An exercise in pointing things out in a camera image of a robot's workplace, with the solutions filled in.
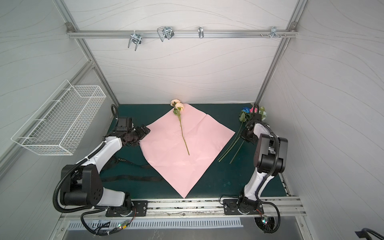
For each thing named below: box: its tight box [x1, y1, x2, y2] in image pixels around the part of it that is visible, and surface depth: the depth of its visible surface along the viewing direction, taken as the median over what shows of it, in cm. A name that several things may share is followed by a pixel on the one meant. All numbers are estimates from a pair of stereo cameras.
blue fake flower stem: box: [239, 107, 250, 127], surface depth 113 cm
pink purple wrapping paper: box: [139, 103, 236, 199], surface depth 98 cm
